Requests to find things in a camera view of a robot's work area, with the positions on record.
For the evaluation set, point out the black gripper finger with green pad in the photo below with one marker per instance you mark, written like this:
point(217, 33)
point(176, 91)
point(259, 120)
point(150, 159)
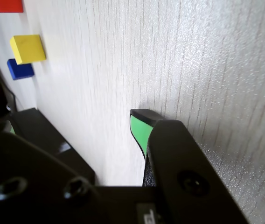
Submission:
point(0, 129)
point(176, 151)

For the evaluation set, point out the blue wooden cube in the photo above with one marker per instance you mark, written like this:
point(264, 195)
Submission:
point(20, 71)

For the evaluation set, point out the yellow wooden cube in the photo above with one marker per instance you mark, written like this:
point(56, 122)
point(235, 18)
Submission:
point(27, 49)

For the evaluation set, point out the red wooden cube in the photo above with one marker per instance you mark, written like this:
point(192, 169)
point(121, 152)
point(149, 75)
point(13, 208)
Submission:
point(7, 5)

